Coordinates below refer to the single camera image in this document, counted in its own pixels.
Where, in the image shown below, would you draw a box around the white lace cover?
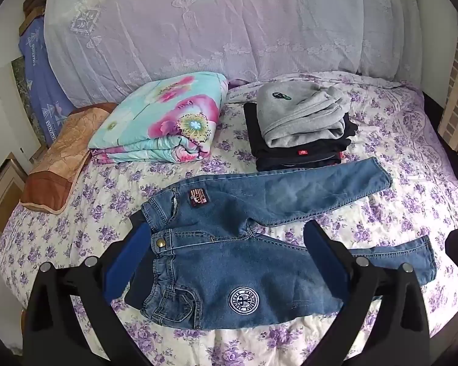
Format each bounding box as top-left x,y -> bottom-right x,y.
44,0 -> 424,107

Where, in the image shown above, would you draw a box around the folded black clothes stack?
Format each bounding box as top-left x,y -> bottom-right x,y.
243,101 -> 358,172

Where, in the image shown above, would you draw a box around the wooden picture frame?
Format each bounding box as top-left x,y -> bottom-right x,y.
0,152 -> 27,245

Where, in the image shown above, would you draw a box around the folded floral quilt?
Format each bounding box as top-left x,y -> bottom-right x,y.
89,72 -> 230,165

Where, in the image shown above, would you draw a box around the brown patterned pillow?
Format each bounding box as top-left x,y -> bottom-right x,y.
20,103 -> 119,214

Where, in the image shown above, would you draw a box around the blue printed cloth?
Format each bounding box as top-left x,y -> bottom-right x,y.
18,17 -> 75,145

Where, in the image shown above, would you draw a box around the folded grey hoodie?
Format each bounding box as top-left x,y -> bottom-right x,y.
256,82 -> 352,149

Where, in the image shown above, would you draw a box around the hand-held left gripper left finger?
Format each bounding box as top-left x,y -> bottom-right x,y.
21,221 -> 157,366

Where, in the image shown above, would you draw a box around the purple floral bedspread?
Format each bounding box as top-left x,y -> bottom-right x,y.
0,70 -> 458,366

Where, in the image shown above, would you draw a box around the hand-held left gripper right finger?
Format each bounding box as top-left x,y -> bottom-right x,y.
303,219 -> 433,366

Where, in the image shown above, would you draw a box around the blue denim pants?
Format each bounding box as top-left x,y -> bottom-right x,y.
124,157 -> 438,330

